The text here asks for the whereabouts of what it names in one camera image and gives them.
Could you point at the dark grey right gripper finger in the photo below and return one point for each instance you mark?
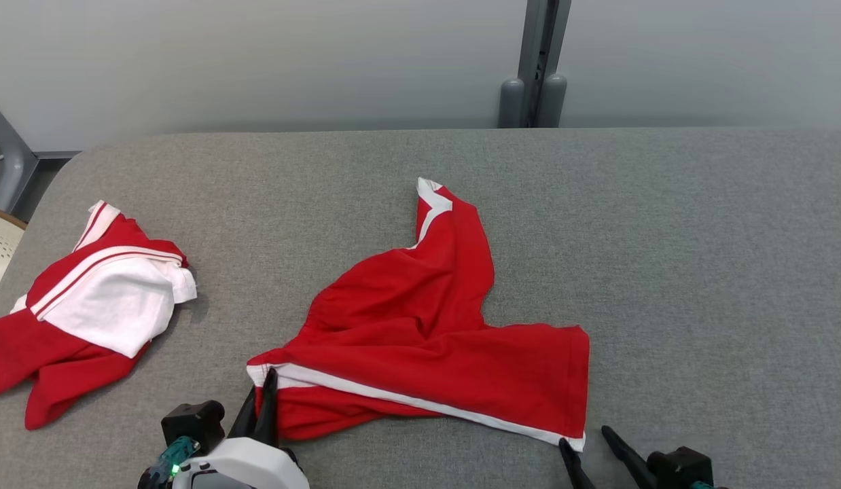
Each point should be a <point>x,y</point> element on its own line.
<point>575,468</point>
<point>631,458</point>

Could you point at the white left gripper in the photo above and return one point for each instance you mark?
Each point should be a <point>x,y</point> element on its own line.
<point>251,468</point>

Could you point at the red shorts with white stripe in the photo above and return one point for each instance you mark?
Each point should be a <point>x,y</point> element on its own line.
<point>427,339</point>

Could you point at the red white-sleeved T-shirt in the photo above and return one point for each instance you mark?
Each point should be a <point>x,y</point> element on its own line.
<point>94,305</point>

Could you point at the grey metal table leg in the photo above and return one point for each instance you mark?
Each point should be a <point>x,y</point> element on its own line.
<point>13,163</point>

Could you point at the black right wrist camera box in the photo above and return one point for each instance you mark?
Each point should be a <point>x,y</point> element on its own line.
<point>678,468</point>

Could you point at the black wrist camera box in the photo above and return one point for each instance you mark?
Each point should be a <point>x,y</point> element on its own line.
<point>678,468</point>
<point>193,424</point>

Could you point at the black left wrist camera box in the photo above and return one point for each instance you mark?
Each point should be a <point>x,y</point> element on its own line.
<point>193,424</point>

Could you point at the teal right camera connector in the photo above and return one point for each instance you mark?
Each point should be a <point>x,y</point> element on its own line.
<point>707,485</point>

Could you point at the teal camera connector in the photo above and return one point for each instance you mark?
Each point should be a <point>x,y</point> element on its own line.
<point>176,451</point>
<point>707,485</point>

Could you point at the teal left camera connector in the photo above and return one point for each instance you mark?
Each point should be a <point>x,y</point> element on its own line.
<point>176,451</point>

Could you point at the grey metal partition post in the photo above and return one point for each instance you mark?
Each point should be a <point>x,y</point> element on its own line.
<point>539,61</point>

